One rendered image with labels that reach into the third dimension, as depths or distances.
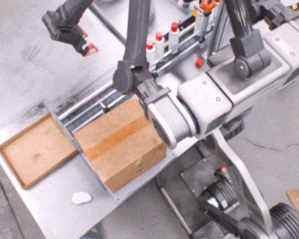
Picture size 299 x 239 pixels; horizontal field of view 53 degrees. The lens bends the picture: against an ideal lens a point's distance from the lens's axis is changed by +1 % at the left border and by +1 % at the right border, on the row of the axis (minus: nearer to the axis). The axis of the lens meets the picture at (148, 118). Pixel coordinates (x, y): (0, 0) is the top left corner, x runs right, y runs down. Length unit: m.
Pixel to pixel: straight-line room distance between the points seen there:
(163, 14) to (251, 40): 1.09
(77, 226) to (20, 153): 0.47
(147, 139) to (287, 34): 0.61
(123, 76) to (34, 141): 0.84
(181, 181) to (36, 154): 0.96
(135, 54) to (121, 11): 0.99
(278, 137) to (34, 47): 1.86
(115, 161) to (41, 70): 0.83
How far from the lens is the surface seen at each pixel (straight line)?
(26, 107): 1.72
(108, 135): 1.22
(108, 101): 1.55
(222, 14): 1.48
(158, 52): 1.57
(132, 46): 0.92
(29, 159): 1.60
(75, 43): 1.30
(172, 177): 2.05
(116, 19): 1.85
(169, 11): 1.86
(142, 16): 0.91
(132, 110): 1.25
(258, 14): 1.11
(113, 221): 2.28
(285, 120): 2.62
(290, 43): 0.97
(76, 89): 1.68
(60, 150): 1.56
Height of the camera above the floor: 2.25
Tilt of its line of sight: 67 degrees down
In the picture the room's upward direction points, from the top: 6 degrees counter-clockwise
